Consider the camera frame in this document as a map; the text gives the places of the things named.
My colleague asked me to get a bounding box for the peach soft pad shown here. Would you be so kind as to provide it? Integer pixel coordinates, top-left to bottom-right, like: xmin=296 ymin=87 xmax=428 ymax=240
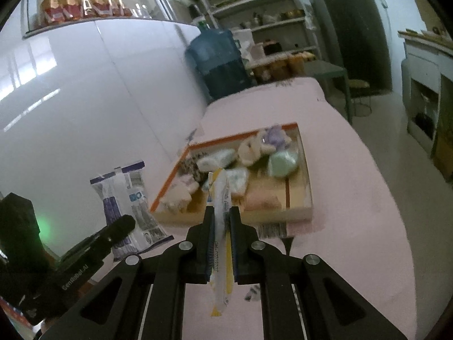
xmin=244 ymin=191 xmax=284 ymax=212

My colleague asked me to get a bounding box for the purple white packet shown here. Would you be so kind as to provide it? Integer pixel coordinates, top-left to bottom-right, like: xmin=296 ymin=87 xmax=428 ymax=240
xmin=89 ymin=160 xmax=175 ymax=263

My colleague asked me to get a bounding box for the blue water jug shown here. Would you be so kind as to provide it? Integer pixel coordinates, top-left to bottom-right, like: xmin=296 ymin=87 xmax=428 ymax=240
xmin=185 ymin=21 xmax=253 ymax=101

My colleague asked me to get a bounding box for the dark refrigerator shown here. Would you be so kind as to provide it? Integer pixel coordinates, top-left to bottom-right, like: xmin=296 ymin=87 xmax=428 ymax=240
xmin=311 ymin=0 xmax=393 ymax=94

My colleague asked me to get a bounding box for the round wire stool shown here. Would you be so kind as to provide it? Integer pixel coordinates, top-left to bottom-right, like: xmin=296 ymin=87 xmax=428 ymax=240
xmin=349 ymin=80 xmax=372 ymax=117

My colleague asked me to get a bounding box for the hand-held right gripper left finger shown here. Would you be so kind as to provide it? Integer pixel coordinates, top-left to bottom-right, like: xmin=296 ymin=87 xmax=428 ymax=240
xmin=39 ymin=205 xmax=216 ymax=340

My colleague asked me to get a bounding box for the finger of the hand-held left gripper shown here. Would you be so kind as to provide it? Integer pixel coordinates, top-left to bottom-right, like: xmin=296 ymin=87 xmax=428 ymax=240
xmin=59 ymin=214 xmax=137 ymax=267

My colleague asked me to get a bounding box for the leopard print scrunchie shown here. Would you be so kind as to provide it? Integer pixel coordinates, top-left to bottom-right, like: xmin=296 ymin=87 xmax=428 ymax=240
xmin=177 ymin=152 xmax=209 ymax=181

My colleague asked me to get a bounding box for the yellow wet wipes pack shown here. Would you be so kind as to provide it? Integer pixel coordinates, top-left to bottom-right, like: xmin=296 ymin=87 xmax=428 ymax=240
xmin=203 ymin=167 xmax=236 ymax=317

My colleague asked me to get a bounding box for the orange-rimmed cardboard box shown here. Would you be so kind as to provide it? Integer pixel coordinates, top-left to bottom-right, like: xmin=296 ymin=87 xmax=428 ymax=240
xmin=149 ymin=122 xmax=314 ymax=225

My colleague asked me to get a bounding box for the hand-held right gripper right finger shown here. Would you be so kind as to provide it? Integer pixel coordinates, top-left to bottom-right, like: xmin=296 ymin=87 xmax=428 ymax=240
xmin=228 ymin=205 xmax=407 ymax=340

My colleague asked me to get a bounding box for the blue white tissue pack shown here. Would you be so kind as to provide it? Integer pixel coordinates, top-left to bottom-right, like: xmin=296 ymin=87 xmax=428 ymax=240
xmin=196 ymin=149 xmax=238 ymax=172
xmin=202 ymin=168 xmax=250 ymax=199

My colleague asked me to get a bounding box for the green sponge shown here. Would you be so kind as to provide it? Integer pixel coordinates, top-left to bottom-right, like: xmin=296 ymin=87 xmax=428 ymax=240
xmin=267 ymin=149 xmax=301 ymax=178

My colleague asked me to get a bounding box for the green side table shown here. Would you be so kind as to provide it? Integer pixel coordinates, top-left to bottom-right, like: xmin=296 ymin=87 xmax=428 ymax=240
xmin=302 ymin=60 xmax=354 ymax=124

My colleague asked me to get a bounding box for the row of brown jars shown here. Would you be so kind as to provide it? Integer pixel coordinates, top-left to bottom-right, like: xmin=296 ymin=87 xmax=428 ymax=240
xmin=255 ymin=51 xmax=315 ymax=82

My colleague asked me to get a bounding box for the white counter cabinet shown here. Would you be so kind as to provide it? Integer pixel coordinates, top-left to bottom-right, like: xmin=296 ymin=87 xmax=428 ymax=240
xmin=398 ymin=28 xmax=453 ymax=181

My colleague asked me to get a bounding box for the row of red bottles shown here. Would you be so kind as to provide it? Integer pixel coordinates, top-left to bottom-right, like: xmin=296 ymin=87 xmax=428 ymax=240
xmin=39 ymin=0 xmax=133 ymax=25

